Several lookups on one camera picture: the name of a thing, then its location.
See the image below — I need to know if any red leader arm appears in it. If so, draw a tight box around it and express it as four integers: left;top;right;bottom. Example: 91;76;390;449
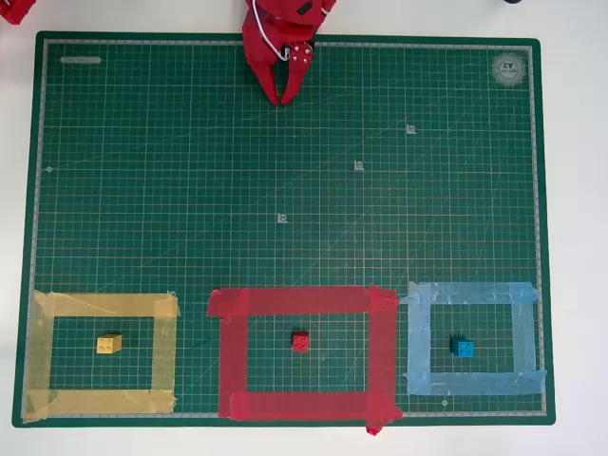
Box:
0;0;37;26

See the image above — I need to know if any red tape square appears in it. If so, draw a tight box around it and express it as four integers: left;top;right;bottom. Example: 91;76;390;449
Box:
206;283;405;437

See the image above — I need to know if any yellow tape square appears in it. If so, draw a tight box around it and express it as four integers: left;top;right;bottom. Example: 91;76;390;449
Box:
21;289;182;425

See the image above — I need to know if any blue tape square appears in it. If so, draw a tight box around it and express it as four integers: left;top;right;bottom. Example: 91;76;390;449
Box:
398;279;548;398

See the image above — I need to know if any yellow toy brick cube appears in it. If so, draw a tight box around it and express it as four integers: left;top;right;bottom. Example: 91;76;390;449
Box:
96;333;124;355

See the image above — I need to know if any blue toy brick cube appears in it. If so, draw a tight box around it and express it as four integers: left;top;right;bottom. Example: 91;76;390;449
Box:
449;335;475;358

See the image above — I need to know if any green cutting mat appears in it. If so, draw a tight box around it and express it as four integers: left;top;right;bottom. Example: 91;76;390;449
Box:
11;30;557;428

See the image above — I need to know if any white gripper servo cable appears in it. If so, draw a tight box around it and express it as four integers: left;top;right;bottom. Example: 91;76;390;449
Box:
250;0;291;62

